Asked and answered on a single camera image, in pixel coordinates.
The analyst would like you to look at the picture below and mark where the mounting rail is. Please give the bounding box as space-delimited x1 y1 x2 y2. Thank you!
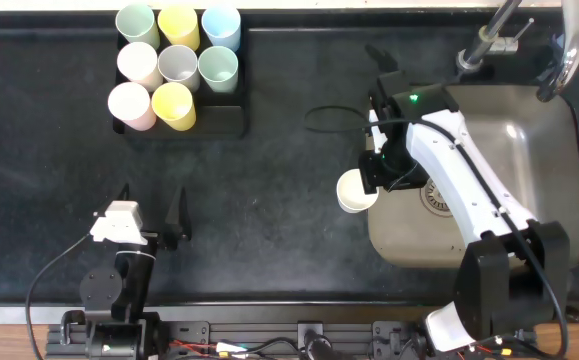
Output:
46 319 540 360

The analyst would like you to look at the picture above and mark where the white cup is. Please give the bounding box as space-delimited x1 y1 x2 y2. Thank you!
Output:
335 168 381 215

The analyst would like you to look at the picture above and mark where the blue cup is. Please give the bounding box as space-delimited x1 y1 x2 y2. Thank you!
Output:
201 5 243 53

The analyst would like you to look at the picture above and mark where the steel sink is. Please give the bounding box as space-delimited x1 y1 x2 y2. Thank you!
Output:
366 83 579 270

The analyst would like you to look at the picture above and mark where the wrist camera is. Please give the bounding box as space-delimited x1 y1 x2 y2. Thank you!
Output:
367 109 388 154
89 200 149 246

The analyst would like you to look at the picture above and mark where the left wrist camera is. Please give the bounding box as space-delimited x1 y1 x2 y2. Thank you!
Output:
89 200 149 246

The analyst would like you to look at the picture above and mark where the pink cup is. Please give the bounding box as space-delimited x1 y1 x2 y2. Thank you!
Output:
107 81 158 132

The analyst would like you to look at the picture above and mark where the grey cup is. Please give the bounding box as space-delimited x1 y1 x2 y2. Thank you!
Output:
157 44 202 93

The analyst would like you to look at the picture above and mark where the green cup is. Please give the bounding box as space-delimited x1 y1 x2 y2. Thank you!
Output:
115 3 162 50
197 45 240 94

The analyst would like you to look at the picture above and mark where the black tray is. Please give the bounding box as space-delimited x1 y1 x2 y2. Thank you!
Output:
112 9 249 140

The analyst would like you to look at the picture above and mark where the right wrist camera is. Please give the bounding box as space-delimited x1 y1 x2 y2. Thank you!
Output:
367 109 388 154

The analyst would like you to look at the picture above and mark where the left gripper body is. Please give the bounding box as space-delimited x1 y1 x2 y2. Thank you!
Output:
141 229 167 250

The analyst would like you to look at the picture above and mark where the steel tap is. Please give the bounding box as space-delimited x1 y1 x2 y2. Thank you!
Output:
454 0 579 104

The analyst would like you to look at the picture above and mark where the beige cup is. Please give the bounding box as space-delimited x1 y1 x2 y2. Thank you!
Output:
116 41 164 93

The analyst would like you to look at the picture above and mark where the yellow cup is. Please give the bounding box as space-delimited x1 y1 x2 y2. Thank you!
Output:
157 4 202 52
151 82 198 132

